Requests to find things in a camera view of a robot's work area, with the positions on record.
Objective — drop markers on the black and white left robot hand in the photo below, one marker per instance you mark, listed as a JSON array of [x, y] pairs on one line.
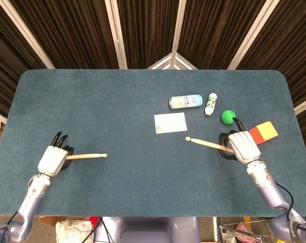
[[51, 160]]

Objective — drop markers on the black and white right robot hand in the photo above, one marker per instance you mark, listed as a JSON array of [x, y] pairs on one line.
[[245, 146]]

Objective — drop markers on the wooden drumstick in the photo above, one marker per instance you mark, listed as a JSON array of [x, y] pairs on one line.
[[89, 156], [206, 143]]

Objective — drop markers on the lavender right robot arm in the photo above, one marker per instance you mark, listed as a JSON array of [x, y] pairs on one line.
[[269, 192]]

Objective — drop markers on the lavender left robot arm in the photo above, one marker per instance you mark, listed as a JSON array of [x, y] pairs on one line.
[[31, 202]]

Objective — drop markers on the orange and yellow cube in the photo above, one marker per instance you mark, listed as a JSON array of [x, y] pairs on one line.
[[266, 130]]

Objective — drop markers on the green ball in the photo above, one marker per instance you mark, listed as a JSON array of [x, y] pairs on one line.
[[227, 116]]

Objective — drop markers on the small white green bottle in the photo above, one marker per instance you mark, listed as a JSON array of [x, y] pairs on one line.
[[210, 105]]

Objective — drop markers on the cardboard box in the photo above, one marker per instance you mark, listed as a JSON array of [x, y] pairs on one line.
[[51, 219]]

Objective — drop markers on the blue felt table mat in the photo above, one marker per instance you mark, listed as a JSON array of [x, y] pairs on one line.
[[92, 114]]

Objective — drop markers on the red plastic item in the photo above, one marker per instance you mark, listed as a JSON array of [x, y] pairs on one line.
[[94, 220]]

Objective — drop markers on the white grid pattern bag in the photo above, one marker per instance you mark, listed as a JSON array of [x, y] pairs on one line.
[[71, 231]]

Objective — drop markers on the light blue drink can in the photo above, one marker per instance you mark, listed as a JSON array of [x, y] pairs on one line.
[[185, 101]]

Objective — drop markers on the white card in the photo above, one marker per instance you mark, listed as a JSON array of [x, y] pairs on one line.
[[171, 122]]

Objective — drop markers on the dark brown pleated curtain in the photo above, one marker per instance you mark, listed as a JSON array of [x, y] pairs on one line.
[[213, 30], [66, 30], [289, 45], [6, 50], [147, 30]]

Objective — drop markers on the lavender robot torso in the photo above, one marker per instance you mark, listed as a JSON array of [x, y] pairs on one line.
[[147, 230]]

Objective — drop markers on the white triangular frame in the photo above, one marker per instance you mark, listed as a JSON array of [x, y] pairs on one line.
[[171, 63]]

